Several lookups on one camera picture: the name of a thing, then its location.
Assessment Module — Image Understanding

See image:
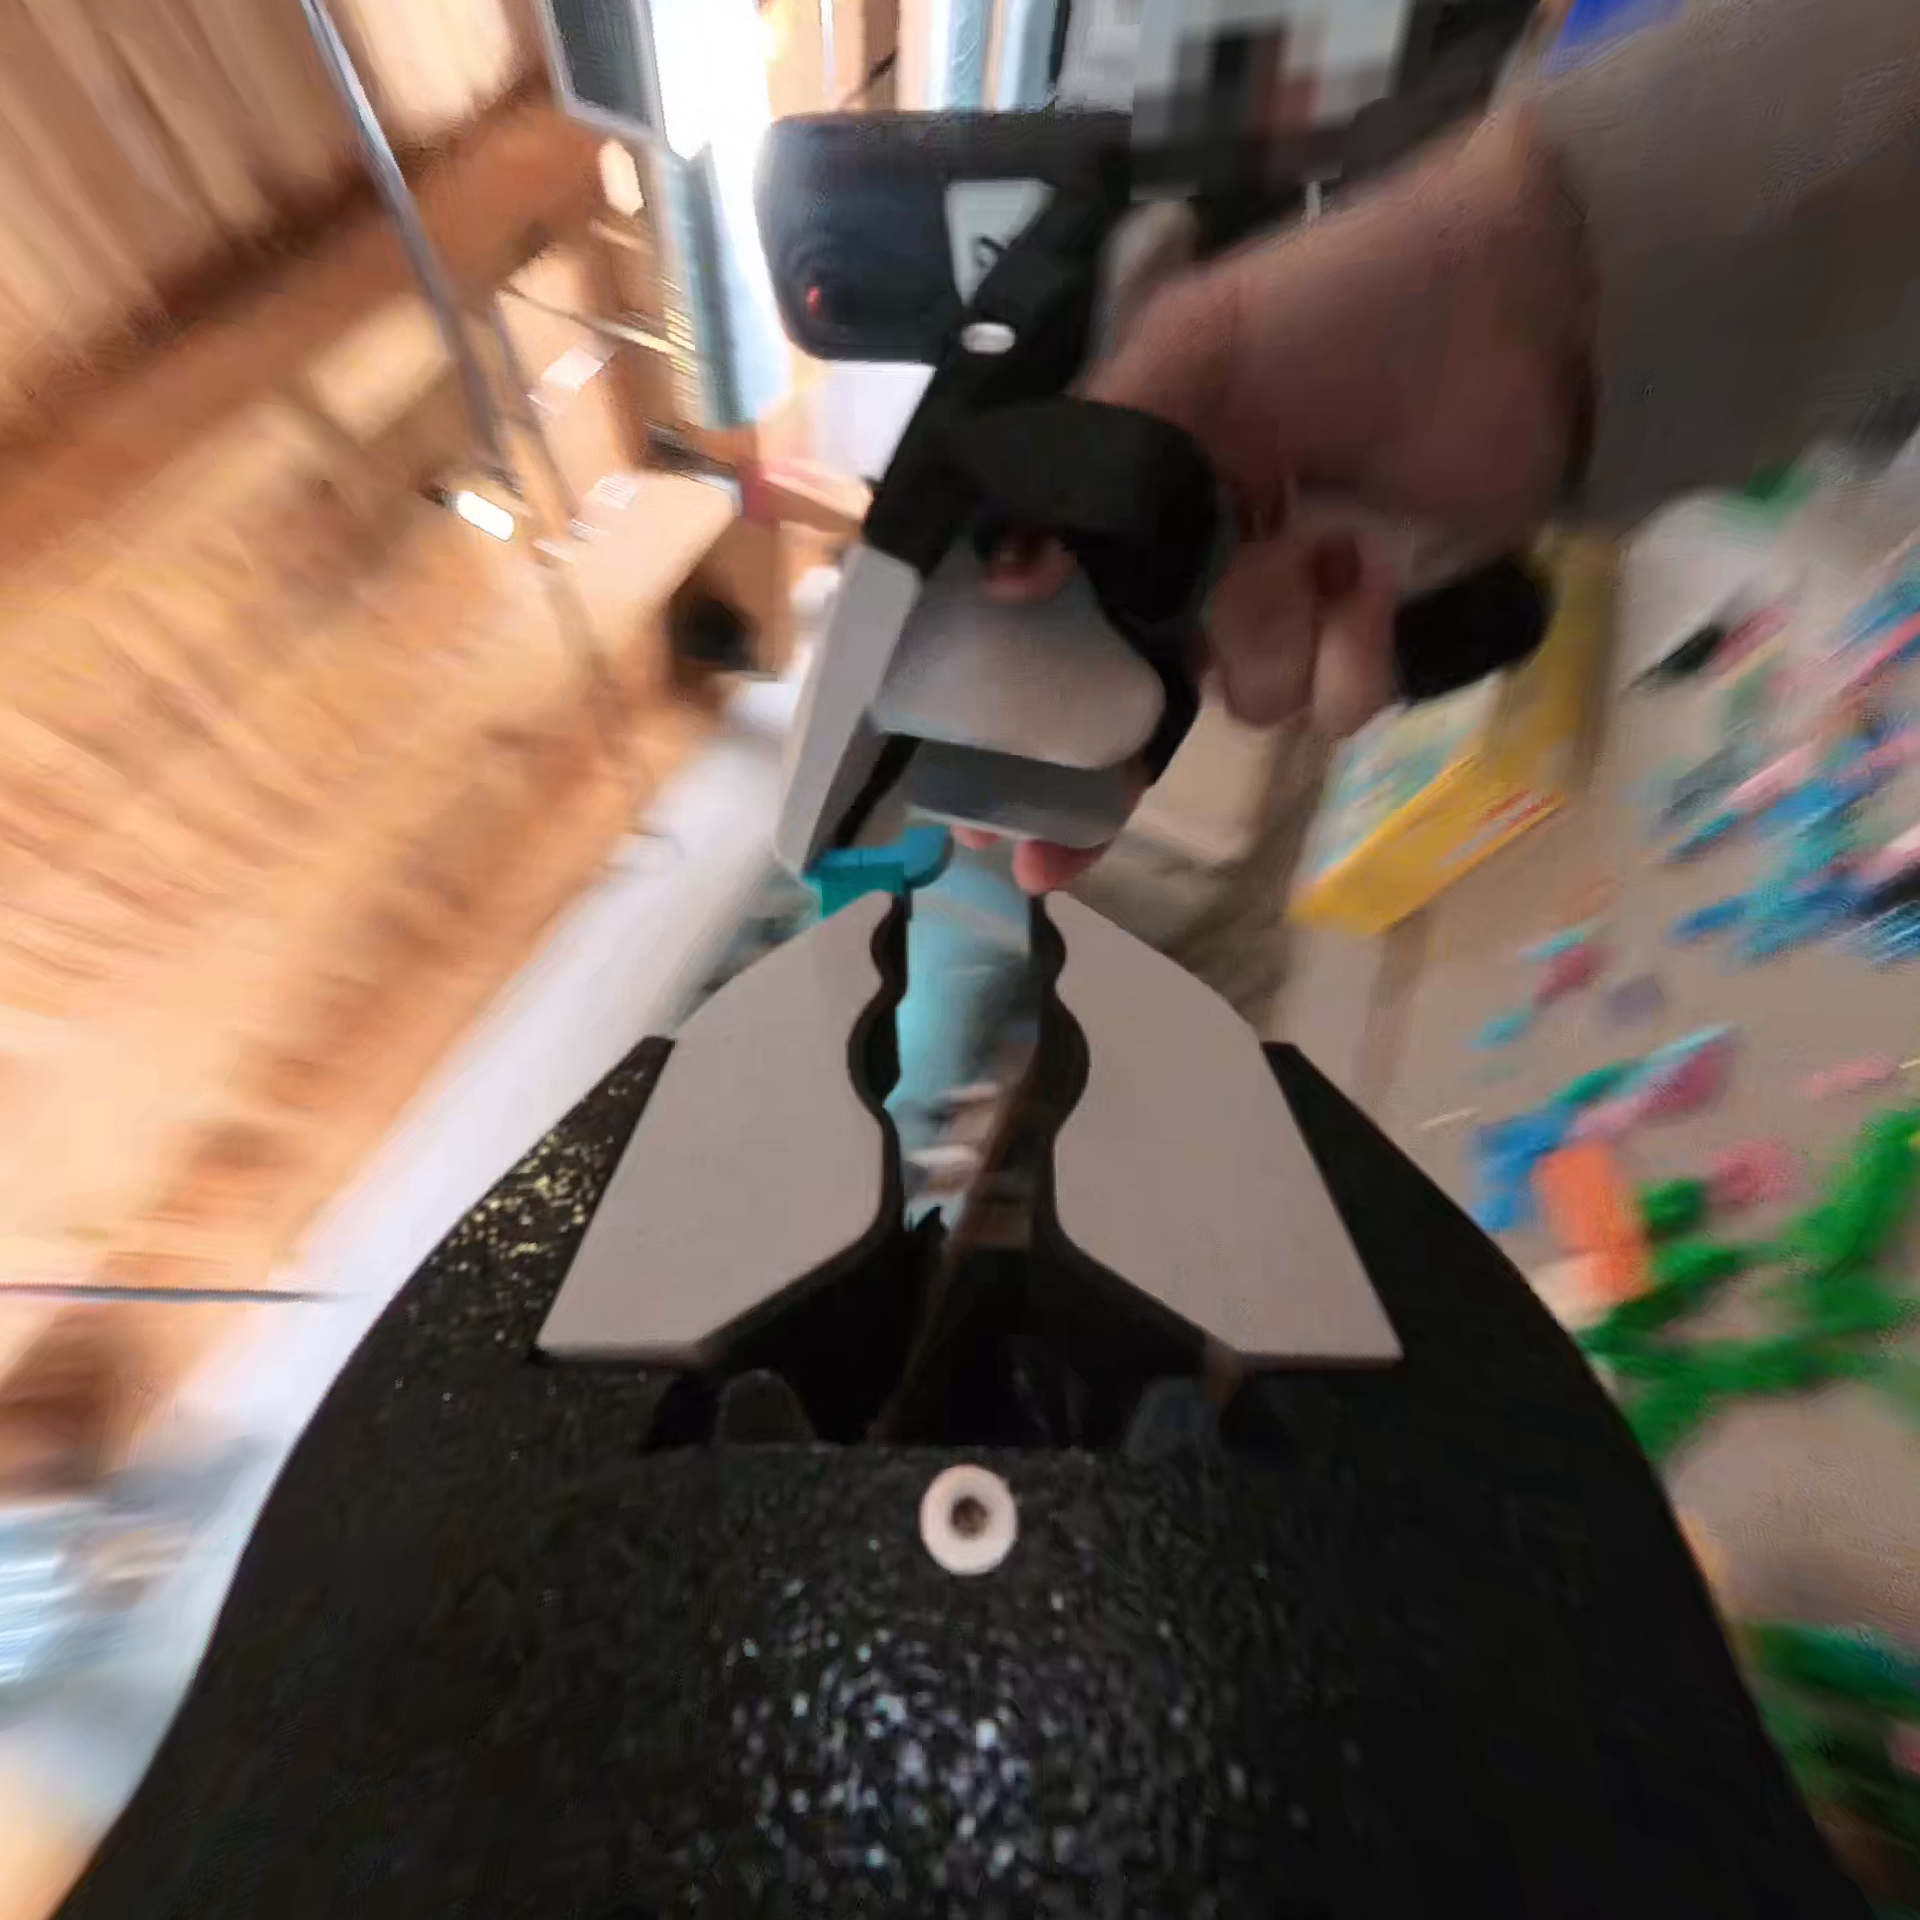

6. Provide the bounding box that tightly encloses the person's right forearm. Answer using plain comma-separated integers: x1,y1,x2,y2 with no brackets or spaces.
1500,0,1920,530

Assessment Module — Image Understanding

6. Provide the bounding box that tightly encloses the white desk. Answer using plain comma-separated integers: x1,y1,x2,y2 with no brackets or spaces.
149,501,1920,1920

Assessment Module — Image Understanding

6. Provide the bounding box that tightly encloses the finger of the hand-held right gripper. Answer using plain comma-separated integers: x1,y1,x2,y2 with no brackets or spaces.
772,541,923,882

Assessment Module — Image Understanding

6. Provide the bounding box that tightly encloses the teal building block piece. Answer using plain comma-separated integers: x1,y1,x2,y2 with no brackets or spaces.
804,827,955,919

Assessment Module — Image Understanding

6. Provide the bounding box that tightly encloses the person's right hand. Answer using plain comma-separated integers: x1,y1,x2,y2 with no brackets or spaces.
982,141,1599,897

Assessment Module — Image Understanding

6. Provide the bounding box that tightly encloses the cardboard box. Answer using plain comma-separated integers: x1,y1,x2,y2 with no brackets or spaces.
591,456,875,679
433,104,708,504

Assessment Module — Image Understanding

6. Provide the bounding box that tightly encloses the yellow toy box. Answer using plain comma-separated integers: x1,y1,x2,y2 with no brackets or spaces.
1286,531,1625,941

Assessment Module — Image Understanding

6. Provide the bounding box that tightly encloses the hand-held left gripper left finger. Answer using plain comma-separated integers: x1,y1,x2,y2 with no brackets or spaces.
535,895,919,1368

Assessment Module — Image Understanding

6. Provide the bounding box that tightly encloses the metal rack frame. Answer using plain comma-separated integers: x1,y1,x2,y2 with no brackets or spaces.
295,0,684,559

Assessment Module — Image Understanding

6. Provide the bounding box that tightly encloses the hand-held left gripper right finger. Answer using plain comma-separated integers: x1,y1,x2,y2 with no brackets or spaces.
1026,893,1405,1369

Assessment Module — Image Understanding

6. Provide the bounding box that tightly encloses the pile of colourful building blocks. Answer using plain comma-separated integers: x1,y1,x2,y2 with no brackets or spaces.
1462,494,1920,1853

